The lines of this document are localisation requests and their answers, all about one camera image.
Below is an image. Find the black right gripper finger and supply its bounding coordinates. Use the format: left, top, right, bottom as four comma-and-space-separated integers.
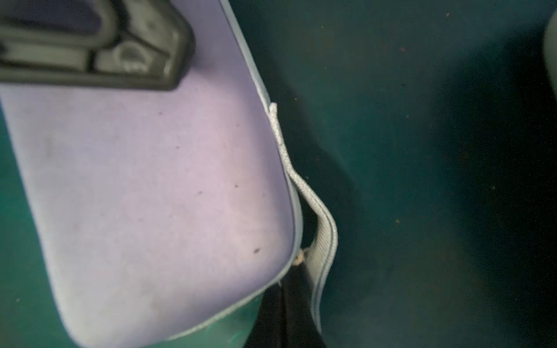
244, 265, 326, 348

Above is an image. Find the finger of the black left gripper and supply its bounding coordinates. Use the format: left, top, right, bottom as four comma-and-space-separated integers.
1, 1, 195, 90

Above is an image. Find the open grey case beside pink umbrella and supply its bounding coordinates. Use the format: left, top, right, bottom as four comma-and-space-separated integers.
542, 11, 557, 96

